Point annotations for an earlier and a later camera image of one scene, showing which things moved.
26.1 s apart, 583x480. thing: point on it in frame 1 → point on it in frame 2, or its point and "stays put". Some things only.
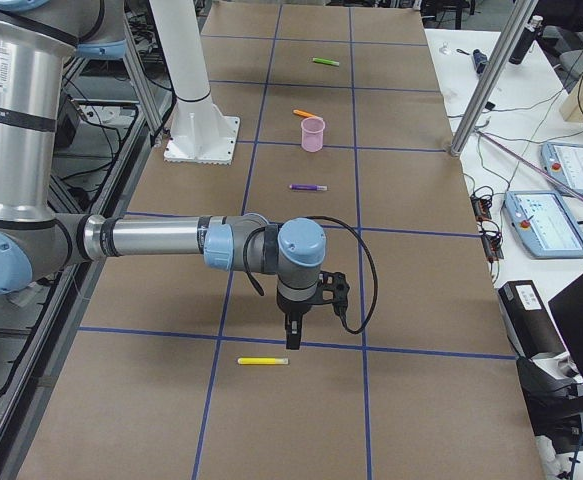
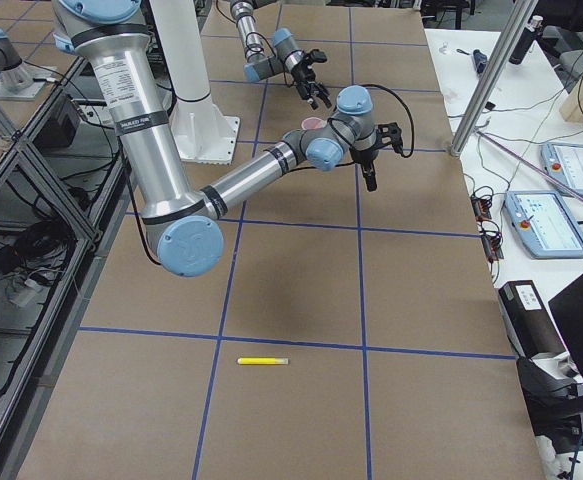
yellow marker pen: x=262 y=361 stays put
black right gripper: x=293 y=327 → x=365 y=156
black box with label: x=530 y=325 stays put
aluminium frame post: x=494 y=74 stays put
